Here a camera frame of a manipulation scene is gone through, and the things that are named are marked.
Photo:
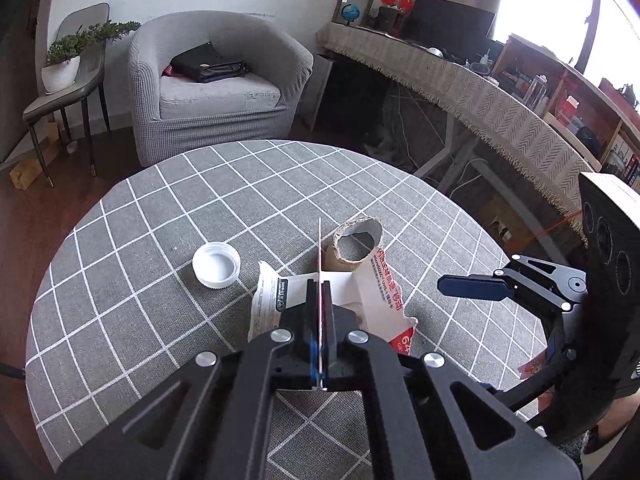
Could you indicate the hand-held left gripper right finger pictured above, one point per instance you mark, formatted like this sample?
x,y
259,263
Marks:
x,y
340,355

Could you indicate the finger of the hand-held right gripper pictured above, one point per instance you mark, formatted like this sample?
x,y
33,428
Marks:
x,y
470,286
542,375

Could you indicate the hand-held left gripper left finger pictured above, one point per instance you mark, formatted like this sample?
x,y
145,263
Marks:
x,y
312,350

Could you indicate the torn white courier envelope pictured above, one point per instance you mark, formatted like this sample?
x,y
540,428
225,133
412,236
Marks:
x,y
380,290

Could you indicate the person's right forearm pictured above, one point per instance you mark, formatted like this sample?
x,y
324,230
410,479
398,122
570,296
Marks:
x,y
620,415

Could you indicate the red printed paper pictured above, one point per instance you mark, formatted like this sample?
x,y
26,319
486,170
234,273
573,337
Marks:
x,y
531,366

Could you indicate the brown cardboard tape roll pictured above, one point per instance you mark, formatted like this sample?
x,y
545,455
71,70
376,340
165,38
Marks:
x,y
345,262

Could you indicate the white plastic lid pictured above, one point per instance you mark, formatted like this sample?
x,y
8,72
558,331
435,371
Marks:
x,y
216,265

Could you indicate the grey checked tablecloth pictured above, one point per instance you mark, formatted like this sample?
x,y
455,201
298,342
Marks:
x,y
150,260

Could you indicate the beige fringed desk cloth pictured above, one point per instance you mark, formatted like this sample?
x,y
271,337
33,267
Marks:
x,y
475,95

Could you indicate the wooden shelf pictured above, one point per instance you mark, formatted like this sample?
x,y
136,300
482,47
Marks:
x,y
550,110

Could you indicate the grey armchair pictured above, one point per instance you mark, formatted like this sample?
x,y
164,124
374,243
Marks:
x,y
220,125

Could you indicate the black monitor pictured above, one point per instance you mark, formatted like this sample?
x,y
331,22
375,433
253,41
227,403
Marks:
x,y
450,25

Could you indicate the dark brown wooden box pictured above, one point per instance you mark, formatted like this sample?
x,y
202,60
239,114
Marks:
x,y
390,21

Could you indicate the small red flags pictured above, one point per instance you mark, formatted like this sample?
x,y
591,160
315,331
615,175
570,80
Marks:
x,y
397,1

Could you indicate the small blue globe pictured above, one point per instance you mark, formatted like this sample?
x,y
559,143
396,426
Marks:
x,y
351,14

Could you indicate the black handbag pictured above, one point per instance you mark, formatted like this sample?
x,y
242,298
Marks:
x,y
205,62

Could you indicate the red striped cloth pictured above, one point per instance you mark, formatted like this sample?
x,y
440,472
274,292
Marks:
x,y
168,70

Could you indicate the cardboard box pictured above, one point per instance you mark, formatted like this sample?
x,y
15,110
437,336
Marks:
x,y
30,170

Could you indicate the potted plant in white pot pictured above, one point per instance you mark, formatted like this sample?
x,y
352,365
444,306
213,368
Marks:
x,y
60,75

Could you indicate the grey dining chair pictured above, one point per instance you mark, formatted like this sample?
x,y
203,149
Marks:
x,y
87,17

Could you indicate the white desk frame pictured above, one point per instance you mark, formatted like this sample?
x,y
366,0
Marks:
x,y
450,155

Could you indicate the wooden picture frame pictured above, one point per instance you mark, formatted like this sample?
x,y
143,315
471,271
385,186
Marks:
x,y
367,0

